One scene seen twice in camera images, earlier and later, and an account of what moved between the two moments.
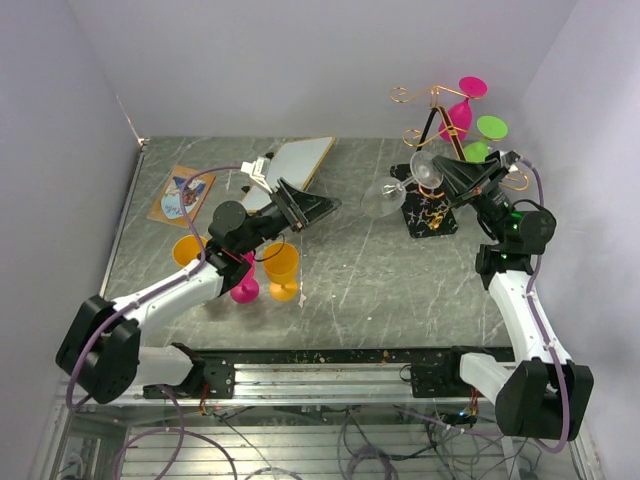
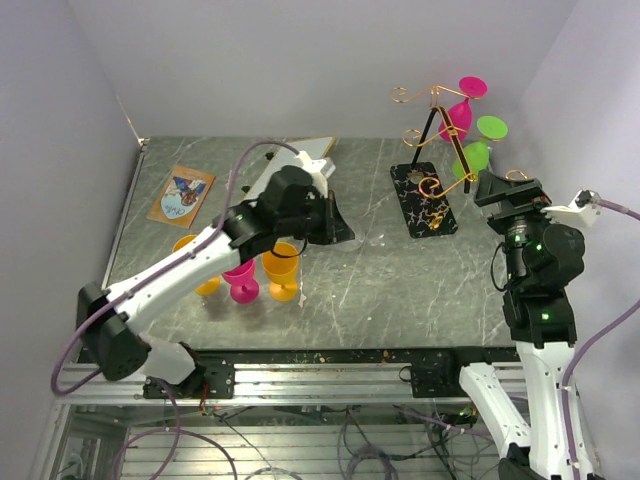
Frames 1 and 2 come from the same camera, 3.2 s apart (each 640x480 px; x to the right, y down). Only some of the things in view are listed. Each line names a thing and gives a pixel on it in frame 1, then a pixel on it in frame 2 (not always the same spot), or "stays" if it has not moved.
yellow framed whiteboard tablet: [297, 163] stays
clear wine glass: [384, 198] to [361, 223]
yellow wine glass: [281, 262] stays
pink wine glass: [248, 288] stays
